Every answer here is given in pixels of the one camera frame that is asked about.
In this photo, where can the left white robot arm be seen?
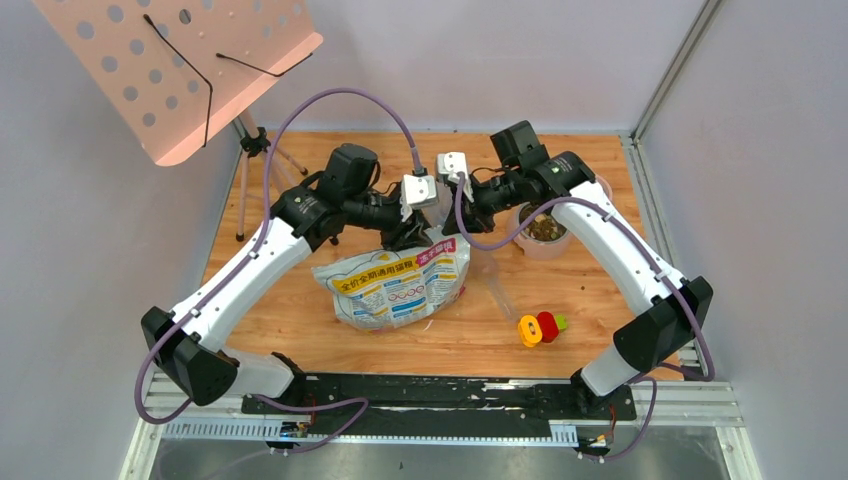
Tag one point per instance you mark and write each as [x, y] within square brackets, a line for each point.
[188, 341]

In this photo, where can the clear plastic scoop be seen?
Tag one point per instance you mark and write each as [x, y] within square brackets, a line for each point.
[489, 272]

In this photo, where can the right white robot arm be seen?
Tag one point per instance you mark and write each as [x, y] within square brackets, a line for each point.
[669, 308]

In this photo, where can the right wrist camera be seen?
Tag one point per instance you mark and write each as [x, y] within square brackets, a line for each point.
[453, 167]

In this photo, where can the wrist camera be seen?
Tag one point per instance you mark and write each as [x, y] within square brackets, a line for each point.
[417, 193]
[453, 167]

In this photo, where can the colourful stacking toy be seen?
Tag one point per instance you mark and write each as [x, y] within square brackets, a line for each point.
[544, 327]

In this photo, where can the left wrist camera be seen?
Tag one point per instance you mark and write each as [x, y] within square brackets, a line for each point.
[417, 193]

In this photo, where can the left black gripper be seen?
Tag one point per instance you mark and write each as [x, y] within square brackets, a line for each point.
[403, 232]

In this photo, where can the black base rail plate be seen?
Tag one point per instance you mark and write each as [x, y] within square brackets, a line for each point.
[451, 407]

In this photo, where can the pet food bag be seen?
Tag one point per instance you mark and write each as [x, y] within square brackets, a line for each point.
[383, 290]

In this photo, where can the pink music stand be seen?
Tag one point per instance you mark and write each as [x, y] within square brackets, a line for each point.
[178, 72]

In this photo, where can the pink double pet bowl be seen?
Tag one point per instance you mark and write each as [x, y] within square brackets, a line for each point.
[544, 238]

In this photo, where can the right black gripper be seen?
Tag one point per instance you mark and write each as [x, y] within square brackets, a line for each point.
[477, 219]

